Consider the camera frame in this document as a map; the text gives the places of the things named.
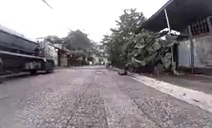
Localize large leafy tree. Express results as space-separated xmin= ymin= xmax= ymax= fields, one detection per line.
xmin=101 ymin=8 xmax=178 ymax=75

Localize grey concrete road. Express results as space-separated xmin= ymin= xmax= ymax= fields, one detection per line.
xmin=0 ymin=65 xmax=212 ymax=128

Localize distant tree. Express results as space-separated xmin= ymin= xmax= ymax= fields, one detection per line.
xmin=45 ymin=28 xmax=95 ymax=54

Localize row of low buildings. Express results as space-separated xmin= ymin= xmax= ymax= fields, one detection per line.
xmin=35 ymin=37 xmax=82 ymax=68

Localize pale concrete kerb strip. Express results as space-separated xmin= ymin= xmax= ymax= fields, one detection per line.
xmin=111 ymin=67 xmax=212 ymax=116

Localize building with dark roof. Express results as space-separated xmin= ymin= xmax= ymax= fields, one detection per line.
xmin=141 ymin=0 xmax=212 ymax=76

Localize dark truck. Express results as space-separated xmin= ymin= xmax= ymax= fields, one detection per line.
xmin=0 ymin=25 xmax=56 ymax=84

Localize overhead wires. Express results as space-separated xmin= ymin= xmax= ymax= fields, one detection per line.
xmin=40 ymin=0 xmax=54 ymax=10

